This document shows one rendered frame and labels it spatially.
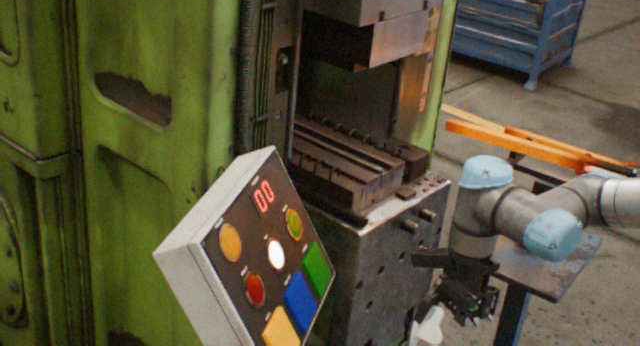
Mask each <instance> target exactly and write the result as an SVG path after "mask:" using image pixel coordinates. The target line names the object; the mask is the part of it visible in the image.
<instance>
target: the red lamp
mask: <svg viewBox="0 0 640 346"><path fill-rule="evenodd" d="M247 288H248V293H249V296H250V298H251V299H252V300H253V301H254V302H255V303H257V304H260V303H261V302H262V298H263V289H262V282H261V280H260V279H259V278H258V277H257V276H256V275H251V276H250V277H249V279H248V283H247Z"/></svg>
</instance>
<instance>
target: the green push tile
mask: <svg viewBox="0 0 640 346"><path fill-rule="evenodd" d="M300 265H301V267H302V269H303V270H304V272H305V274H306V276H307V278H308V280H309V282H310V284H311V286H312V288H313V290H314V292H315V294H316V296H317V298H321V297H322V296H323V294H324V292H325V289H326V285H327V283H328V281H329V278H330V276H331V272H330V270H329V269H328V267H327V265H326V261H325V259H324V257H323V254H322V252H321V250H320V248H319V246H318V244H317V242H316V241H313V242H311V244H310V246H309V248H308V250H307V252H306V254H305V255H304V257H303V259H302V261H301V263H300Z"/></svg>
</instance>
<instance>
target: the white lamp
mask: <svg viewBox="0 0 640 346"><path fill-rule="evenodd" d="M269 256H270V259H271V262H272V263H273V265H274V266H275V267H276V268H278V269H279V268H281V267H282V266H283V262H284V257H283V252H282V249H281V247H280V245H279V244H278V243H277V242H276V241H272V242H271V243H270V245H269Z"/></svg>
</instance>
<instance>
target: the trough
mask: <svg viewBox="0 0 640 346"><path fill-rule="evenodd" d="M293 130H295V131H297V132H299V133H301V134H304V135H306V136H308V137H310V138H312V139H315V140H317V141H319V142H321V143H324V144H327V145H329V146H332V147H334V148H336V149H338V150H340V151H343V152H345V153H347V154H349V155H352V156H354V157H356V158H358V159H360V160H362V161H364V162H366V163H368V164H371V165H373V166H375V167H380V168H382V170H383V175H384V174H386V173H388V172H390V171H391V165H390V164H387V163H385V162H383V161H381V160H378V159H376V158H374V157H372V156H369V155H367V154H365V153H362V152H360V151H359V150H357V149H354V148H352V147H350V146H348V145H345V144H341V143H339V142H336V141H334V140H332V139H329V138H327V137H326V136H324V135H321V134H319V133H317V132H315V131H312V130H310V129H308V128H305V127H303V126H301V125H299V124H296V123H293Z"/></svg>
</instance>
